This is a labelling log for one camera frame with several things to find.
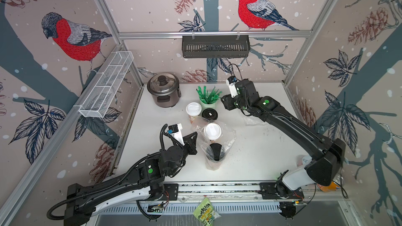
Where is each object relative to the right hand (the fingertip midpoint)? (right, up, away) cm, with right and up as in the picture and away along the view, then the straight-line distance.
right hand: (225, 95), depth 78 cm
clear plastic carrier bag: (+1, -21, -1) cm, 21 cm away
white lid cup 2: (-6, -18, -2) cm, 19 cm away
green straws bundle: (-8, -2, +10) cm, 13 cm away
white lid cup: (-17, -8, +7) cm, 20 cm away
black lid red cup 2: (-6, -27, -10) cm, 29 cm away
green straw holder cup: (-11, -6, +13) cm, 18 cm away
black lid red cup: (-8, -10, +4) cm, 13 cm away
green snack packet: (-10, -52, -9) cm, 54 cm away
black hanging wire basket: (-3, +34, +26) cm, 43 cm away
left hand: (-12, -17, -9) cm, 23 cm away
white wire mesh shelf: (-62, 0, -5) cm, 62 cm away
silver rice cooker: (-36, +5, +18) cm, 41 cm away
